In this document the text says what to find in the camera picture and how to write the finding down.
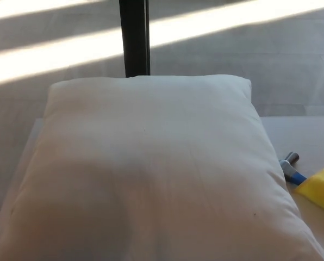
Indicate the steel claw hammer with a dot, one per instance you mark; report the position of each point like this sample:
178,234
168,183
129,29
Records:
290,169

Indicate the white pillow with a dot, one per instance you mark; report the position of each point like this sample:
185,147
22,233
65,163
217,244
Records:
156,168

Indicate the black vertical post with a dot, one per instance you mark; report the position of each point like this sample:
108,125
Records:
134,38

